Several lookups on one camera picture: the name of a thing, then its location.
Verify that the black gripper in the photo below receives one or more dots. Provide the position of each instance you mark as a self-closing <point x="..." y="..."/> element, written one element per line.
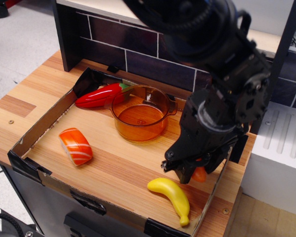
<point x="202" y="142"/>

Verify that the orange toy carrot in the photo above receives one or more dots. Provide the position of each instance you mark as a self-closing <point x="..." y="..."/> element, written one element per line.
<point x="199" y="174"/>

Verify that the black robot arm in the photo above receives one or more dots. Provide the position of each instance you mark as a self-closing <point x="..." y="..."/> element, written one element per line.
<point x="210" y="35"/>

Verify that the transparent orange plastic pot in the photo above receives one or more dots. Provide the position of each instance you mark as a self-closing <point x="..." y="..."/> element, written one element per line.
<point x="141" y="112"/>

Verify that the yellow toy banana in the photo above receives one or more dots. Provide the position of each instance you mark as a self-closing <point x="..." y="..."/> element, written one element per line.
<point x="175" y="194"/>

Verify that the white grooved block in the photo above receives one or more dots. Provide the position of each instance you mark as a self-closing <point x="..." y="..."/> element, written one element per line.
<point x="270" y="175"/>

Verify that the red toy chili pepper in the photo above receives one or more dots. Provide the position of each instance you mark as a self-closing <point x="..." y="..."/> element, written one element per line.
<point x="98" y="97"/>

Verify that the salmon sushi toy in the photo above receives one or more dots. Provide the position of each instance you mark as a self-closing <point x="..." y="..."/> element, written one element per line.
<point x="76" y="146"/>

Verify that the dark tile backsplash shelf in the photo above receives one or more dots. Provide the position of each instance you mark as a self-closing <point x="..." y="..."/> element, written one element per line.
<point x="107" y="32"/>

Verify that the black equipment bottom left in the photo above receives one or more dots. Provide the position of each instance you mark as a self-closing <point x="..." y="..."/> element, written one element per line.
<point x="12" y="227"/>

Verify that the black post right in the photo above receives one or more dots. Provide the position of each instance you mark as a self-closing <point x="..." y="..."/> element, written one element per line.
<point x="281" y="52"/>

